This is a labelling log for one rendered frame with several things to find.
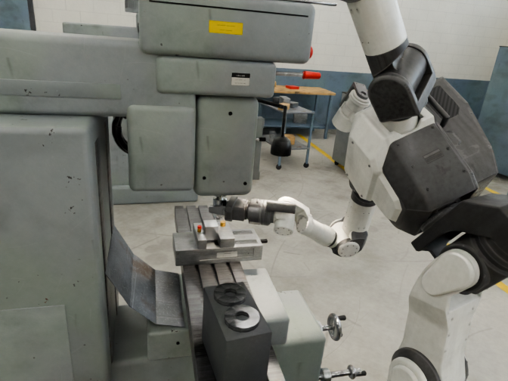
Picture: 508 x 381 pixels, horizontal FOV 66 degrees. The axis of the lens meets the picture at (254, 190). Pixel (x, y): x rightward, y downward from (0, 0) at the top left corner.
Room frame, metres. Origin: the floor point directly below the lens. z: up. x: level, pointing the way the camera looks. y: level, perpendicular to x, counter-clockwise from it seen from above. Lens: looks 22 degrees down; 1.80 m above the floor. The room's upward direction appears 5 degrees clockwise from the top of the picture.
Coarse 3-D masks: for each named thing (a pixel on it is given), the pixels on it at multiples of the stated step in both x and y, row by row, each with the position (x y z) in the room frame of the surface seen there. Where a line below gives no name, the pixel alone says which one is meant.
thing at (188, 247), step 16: (176, 240) 1.38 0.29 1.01; (192, 240) 1.39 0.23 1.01; (208, 240) 1.40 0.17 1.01; (240, 240) 1.42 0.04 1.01; (256, 240) 1.43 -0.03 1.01; (176, 256) 1.30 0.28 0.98; (192, 256) 1.32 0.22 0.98; (208, 256) 1.34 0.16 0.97; (224, 256) 1.36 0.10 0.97; (240, 256) 1.38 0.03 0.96; (256, 256) 1.39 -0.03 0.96
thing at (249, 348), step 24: (216, 288) 0.91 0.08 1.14; (240, 288) 0.92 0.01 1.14; (216, 312) 0.83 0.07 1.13; (240, 312) 0.82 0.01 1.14; (216, 336) 0.80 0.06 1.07; (240, 336) 0.75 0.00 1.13; (264, 336) 0.76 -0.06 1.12; (216, 360) 0.79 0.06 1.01; (240, 360) 0.74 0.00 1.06; (264, 360) 0.77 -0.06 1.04
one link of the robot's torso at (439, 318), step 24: (432, 264) 0.79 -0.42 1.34; (456, 264) 0.74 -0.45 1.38; (432, 288) 0.77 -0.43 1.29; (456, 288) 0.73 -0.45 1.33; (408, 312) 0.84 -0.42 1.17; (432, 312) 0.77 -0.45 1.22; (456, 312) 0.77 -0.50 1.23; (408, 336) 0.83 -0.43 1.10; (432, 336) 0.78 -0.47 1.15; (456, 336) 0.77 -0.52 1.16; (432, 360) 0.76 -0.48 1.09; (456, 360) 0.78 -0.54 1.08
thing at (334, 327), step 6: (330, 318) 1.42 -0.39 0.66; (336, 318) 1.38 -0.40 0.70; (342, 318) 1.39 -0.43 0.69; (318, 324) 1.36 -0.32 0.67; (330, 324) 1.39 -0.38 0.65; (336, 324) 1.36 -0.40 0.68; (324, 330) 1.37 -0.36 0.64; (330, 330) 1.40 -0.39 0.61; (336, 330) 1.35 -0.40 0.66; (330, 336) 1.38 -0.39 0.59; (336, 336) 1.34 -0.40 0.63
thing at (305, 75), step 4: (276, 72) 1.18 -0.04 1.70; (280, 72) 1.18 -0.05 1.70; (284, 72) 1.19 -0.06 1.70; (288, 72) 1.19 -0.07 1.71; (292, 72) 1.20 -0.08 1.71; (304, 72) 1.20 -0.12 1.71; (308, 72) 1.20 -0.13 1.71; (312, 72) 1.21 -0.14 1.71; (316, 72) 1.22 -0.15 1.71; (300, 76) 1.20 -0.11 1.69; (304, 76) 1.20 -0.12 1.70; (308, 76) 1.20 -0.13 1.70; (312, 76) 1.20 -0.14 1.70; (316, 76) 1.21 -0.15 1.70; (320, 76) 1.21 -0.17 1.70
